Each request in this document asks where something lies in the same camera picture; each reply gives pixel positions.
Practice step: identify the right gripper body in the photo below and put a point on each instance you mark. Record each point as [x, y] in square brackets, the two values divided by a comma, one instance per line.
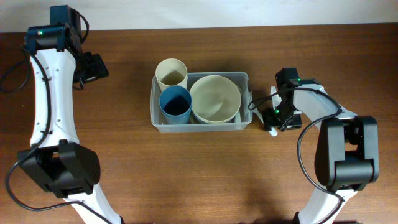
[283, 116]

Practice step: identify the white plastic fork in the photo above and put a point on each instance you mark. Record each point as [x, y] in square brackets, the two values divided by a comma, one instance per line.
[267, 118]

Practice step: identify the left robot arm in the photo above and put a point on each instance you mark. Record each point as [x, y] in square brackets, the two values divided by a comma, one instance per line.
[56, 161]

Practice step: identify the blue cup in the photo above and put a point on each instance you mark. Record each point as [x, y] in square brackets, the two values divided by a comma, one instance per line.
[175, 102]
[177, 119]

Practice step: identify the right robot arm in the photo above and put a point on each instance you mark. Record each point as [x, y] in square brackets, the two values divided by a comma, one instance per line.
[347, 153]

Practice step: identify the beige bowl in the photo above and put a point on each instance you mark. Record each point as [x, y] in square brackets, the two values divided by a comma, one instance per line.
[203, 121]
[215, 98]

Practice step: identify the white plastic spoon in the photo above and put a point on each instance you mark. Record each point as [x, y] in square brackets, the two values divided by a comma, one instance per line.
[237, 118]

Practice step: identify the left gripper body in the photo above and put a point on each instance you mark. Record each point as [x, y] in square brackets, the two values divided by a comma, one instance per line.
[89, 68]

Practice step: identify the clear plastic storage container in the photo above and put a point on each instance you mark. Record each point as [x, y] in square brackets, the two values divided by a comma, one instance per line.
[158, 120]

